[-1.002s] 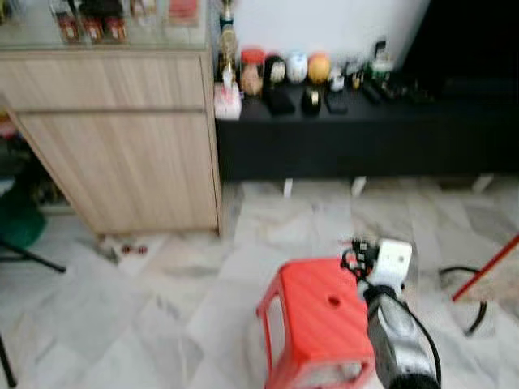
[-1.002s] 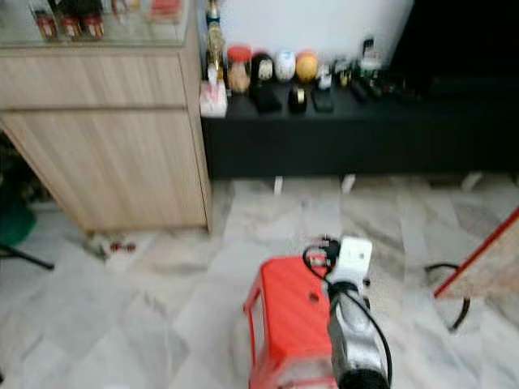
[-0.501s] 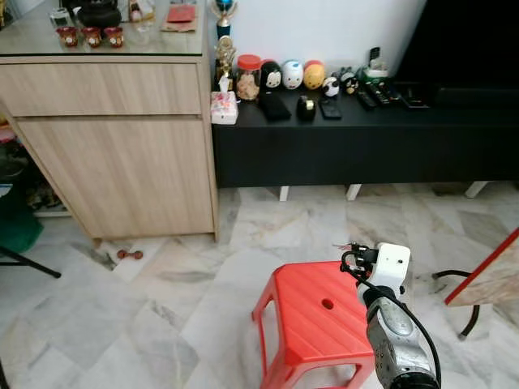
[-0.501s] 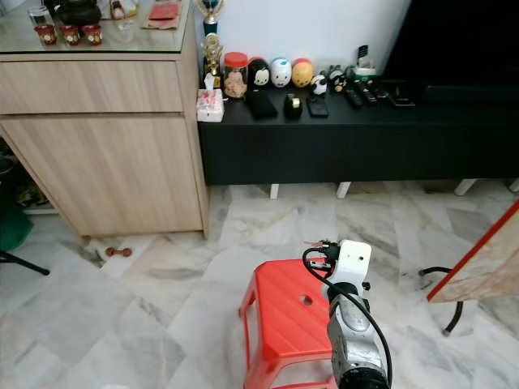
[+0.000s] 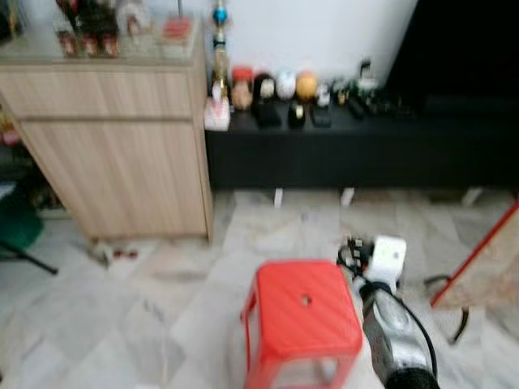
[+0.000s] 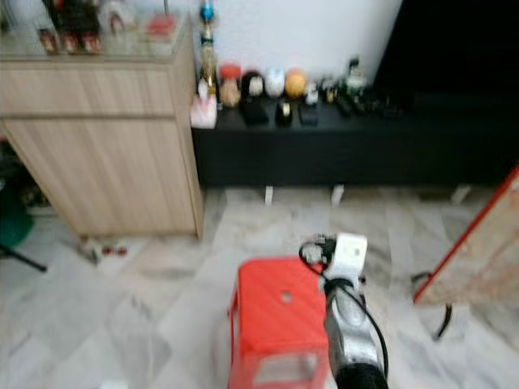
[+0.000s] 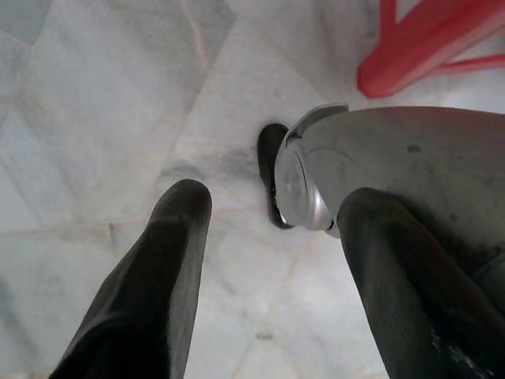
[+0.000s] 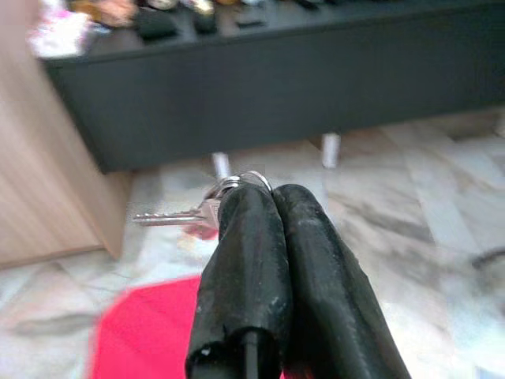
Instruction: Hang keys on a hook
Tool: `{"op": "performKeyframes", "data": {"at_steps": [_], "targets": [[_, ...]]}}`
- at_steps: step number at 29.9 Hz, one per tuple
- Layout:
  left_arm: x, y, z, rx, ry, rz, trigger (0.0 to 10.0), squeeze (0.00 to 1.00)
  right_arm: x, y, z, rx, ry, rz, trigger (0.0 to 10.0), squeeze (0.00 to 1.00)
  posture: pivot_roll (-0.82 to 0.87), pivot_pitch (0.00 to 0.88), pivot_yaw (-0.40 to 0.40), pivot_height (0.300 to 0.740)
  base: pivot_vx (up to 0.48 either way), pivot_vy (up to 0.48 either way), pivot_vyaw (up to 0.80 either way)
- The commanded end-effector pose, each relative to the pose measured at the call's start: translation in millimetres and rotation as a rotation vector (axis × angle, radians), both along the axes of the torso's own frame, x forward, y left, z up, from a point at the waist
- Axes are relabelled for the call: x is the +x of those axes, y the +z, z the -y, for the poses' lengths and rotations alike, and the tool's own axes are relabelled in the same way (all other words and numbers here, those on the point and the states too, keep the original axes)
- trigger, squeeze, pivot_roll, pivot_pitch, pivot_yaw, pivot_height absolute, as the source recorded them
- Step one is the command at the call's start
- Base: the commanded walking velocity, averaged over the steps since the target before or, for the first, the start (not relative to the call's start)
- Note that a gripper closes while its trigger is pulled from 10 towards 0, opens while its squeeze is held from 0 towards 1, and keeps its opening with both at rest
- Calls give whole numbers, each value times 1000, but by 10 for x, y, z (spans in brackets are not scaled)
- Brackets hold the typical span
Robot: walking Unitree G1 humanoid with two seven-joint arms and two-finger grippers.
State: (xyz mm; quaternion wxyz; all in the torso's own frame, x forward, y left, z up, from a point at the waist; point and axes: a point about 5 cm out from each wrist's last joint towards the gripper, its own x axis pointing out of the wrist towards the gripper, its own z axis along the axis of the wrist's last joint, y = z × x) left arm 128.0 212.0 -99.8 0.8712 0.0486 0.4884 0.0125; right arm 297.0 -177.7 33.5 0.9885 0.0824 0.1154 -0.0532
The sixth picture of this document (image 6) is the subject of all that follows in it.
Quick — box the red plastic stool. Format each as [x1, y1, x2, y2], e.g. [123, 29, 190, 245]
[228, 257, 333, 389]

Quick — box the black TV console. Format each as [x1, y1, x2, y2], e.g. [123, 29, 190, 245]
[191, 88, 519, 205]

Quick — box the black phone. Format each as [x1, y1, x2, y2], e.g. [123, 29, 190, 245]
[298, 102, 320, 126]

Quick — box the black tape dispenser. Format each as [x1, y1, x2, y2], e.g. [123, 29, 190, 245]
[275, 100, 294, 126]

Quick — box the black metal table leg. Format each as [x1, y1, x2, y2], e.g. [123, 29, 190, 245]
[412, 271, 455, 341]

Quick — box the black wallet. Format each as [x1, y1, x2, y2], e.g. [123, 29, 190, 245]
[239, 100, 270, 126]

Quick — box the small panda figurine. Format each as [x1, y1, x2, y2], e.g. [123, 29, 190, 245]
[304, 81, 322, 105]

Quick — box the marble-pattern table top red edge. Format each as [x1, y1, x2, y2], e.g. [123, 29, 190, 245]
[414, 166, 519, 306]

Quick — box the small dark toy figurine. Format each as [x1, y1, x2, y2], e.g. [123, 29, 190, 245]
[322, 79, 340, 102]

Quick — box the orange round plush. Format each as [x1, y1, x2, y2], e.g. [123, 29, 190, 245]
[285, 68, 307, 98]

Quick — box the white blue round plush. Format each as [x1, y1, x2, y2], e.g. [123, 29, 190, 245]
[264, 68, 285, 98]

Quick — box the green bag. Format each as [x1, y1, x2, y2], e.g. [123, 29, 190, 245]
[0, 190, 35, 250]

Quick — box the white green remote holder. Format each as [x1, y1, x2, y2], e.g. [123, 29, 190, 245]
[342, 55, 369, 92]

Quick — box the black white round plush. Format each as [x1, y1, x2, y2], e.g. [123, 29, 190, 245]
[242, 71, 264, 100]

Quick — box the pink white tissue box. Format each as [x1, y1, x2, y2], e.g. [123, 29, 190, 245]
[191, 96, 218, 130]

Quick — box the red-lid glass jar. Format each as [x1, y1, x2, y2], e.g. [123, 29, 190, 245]
[218, 63, 243, 109]

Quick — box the gold trophy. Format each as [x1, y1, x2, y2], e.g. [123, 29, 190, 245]
[199, 47, 219, 100]

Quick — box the light wooden cabinet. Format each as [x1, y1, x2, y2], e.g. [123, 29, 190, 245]
[0, 24, 204, 238]

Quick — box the black television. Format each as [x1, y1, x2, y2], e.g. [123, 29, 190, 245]
[373, 0, 519, 96]

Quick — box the blue ball trophy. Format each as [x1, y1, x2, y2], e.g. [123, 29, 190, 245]
[197, 0, 218, 45]

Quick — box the red packet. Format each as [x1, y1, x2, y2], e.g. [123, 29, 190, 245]
[146, 13, 178, 43]

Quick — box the black teapot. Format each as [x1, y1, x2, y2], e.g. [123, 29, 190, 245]
[58, 0, 102, 35]

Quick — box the black metal chair frame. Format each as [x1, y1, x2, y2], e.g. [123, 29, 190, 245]
[0, 243, 48, 273]

